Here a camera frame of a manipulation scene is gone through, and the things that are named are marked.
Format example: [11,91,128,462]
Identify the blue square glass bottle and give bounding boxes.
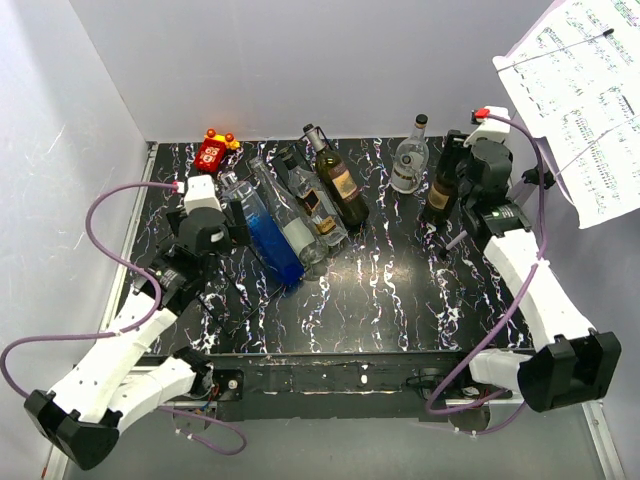
[220,171,304,286]

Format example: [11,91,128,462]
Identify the dark wine bottle silver cap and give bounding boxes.
[420,152,457,227]

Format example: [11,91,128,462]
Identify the round clear liquor bottle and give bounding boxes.
[390,114,429,195]

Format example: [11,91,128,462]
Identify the clear tall glass bottle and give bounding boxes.
[249,157,328,267]

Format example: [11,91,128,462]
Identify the dark green wine bottle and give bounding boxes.
[303,124,369,228]

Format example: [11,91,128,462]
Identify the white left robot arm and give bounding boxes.
[24,200,248,470]

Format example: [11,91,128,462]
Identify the clear bottle black gold label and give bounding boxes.
[282,153,347,247]

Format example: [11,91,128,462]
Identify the red toy block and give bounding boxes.
[194,128,240,174]

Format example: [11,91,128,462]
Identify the white sheet music pages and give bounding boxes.
[493,1,639,229]

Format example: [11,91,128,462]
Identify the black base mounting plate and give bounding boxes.
[169,352,494,424]

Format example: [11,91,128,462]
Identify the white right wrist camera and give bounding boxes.
[464,106,511,147]

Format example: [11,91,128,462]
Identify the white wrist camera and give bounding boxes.
[464,106,511,147]
[173,174,222,215]

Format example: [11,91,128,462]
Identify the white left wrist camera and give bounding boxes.
[173,174,222,215]

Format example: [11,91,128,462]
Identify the black wire wine rack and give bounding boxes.
[149,127,369,351]

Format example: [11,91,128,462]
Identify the aluminium frame rail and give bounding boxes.
[41,142,158,480]

